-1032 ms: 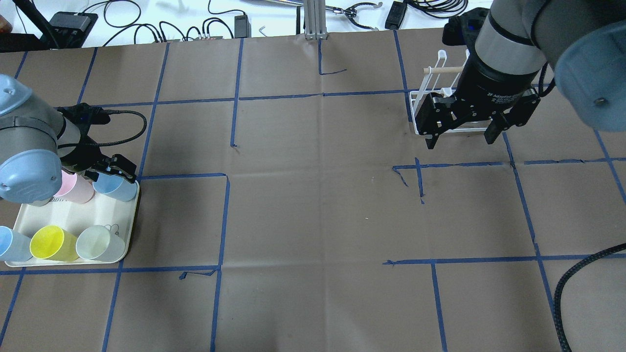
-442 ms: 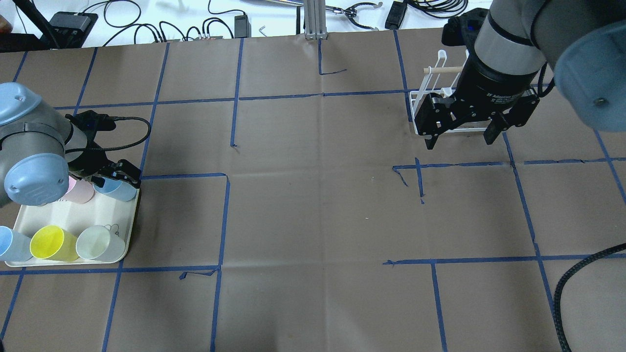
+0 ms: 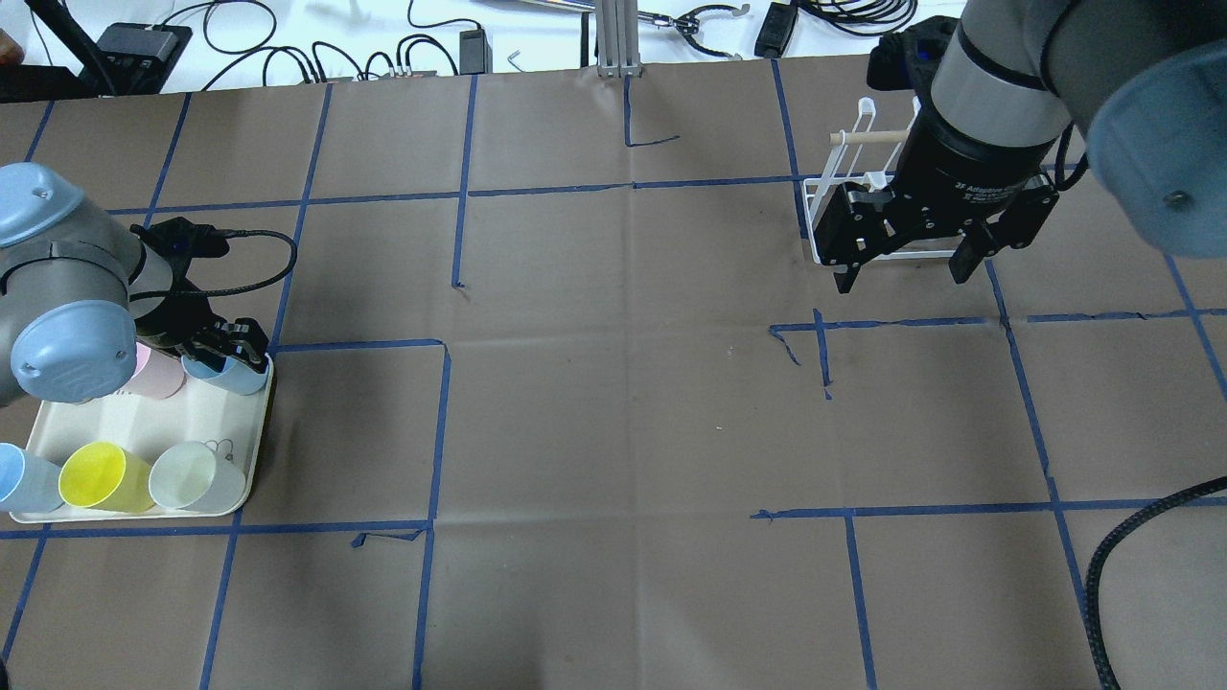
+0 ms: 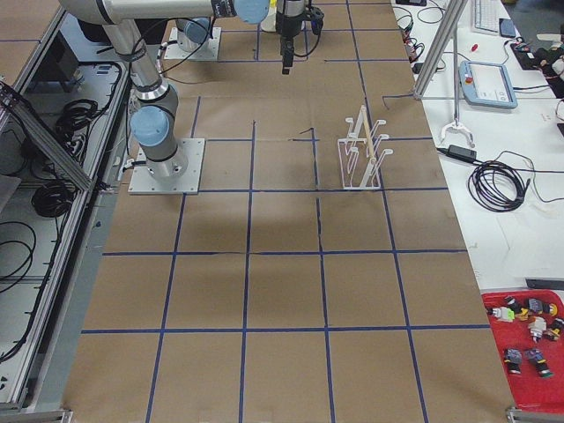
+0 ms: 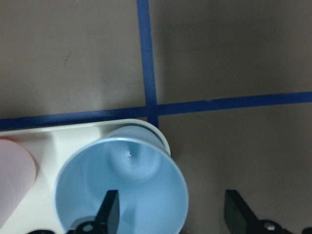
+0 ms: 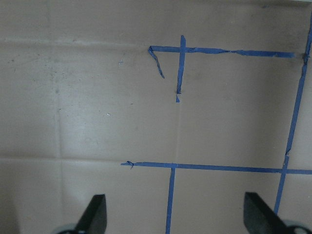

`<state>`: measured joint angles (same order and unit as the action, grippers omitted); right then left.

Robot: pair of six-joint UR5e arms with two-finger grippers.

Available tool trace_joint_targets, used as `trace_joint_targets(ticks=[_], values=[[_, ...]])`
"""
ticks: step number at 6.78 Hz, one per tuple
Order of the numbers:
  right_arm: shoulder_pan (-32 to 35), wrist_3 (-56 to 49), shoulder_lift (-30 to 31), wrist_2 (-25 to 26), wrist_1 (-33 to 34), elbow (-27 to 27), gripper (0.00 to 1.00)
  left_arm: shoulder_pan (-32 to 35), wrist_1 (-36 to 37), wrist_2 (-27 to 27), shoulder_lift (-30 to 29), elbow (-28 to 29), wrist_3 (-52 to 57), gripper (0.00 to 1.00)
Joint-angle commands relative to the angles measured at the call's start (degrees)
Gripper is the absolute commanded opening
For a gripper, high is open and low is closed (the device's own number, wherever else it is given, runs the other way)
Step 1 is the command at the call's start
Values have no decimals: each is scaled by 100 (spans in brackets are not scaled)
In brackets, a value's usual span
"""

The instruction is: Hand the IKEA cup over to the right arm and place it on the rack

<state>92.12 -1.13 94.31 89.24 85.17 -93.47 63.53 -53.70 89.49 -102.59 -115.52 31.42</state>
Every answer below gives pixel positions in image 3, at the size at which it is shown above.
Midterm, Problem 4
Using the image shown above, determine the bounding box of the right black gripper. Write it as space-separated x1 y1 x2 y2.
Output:
818 112 1059 293

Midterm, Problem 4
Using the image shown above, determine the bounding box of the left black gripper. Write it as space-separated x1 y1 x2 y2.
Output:
134 292 270 373

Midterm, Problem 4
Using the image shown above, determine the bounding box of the light blue cup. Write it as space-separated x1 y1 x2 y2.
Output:
180 356 272 397

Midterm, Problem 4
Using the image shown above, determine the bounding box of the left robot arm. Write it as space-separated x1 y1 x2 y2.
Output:
1 162 270 406

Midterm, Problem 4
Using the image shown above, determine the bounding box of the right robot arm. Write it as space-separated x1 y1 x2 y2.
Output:
810 1 1226 293

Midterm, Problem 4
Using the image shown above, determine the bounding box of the pink cup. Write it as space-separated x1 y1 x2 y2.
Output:
119 343 187 399

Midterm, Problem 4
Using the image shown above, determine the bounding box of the cream white cup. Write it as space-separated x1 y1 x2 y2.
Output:
148 442 248 514

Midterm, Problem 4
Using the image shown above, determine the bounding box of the yellow cup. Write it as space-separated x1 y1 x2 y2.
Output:
58 441 155 514

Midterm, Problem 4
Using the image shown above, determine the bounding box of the cream plastic tray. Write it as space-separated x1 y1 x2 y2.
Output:
10 379 272 524

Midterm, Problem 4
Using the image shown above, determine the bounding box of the black power adapter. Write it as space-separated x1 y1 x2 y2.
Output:
753 1 800 58

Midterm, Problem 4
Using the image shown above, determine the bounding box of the white wire cup rack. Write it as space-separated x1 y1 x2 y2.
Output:
801 96 921 266

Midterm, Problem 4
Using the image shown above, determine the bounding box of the aluminium frame post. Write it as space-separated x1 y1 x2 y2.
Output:
594 0 640 79

